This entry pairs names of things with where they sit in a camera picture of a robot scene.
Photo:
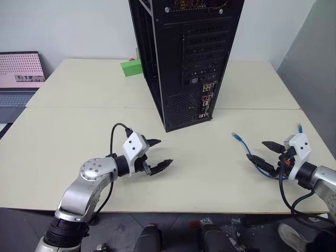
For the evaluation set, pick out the green box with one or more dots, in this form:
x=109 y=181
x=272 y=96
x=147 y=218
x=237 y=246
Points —
x=131 y=67

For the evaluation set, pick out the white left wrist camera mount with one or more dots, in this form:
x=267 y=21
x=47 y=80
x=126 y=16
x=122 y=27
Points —
x=132 y=145

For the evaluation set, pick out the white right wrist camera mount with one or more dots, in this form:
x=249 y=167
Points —
x=302 y=149

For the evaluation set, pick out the white shoe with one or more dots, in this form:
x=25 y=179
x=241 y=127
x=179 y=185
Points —
x=291 y=237

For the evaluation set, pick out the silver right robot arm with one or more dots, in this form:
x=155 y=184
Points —
x=323 y=176

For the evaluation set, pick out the dark rounded shape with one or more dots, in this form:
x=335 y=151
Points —
x=148 y=240

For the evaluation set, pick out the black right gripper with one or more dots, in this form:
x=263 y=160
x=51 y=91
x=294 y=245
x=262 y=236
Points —
x=286 y=161

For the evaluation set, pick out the laptop with pink screen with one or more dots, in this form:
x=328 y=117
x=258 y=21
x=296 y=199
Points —
x=18 y=71

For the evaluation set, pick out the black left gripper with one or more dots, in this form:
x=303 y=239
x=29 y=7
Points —
x=140 y=164

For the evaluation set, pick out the grey partition panel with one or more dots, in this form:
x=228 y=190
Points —
x=312 y=52

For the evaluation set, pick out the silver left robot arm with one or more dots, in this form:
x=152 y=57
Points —
x=89 y=170

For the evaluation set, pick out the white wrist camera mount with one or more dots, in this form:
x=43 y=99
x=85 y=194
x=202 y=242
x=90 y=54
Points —
x=132 y=145
x=302 y=149

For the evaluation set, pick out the black computer tower case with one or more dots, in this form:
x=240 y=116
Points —
x=199 y=52

